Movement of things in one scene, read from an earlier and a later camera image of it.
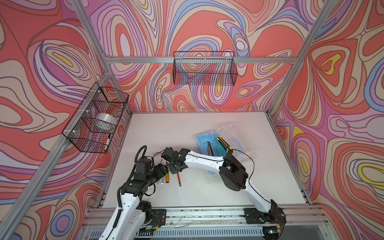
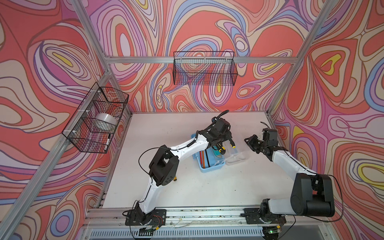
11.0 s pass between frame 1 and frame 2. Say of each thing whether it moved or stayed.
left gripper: moved
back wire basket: stayed
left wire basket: stayed
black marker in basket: stayed
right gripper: moved
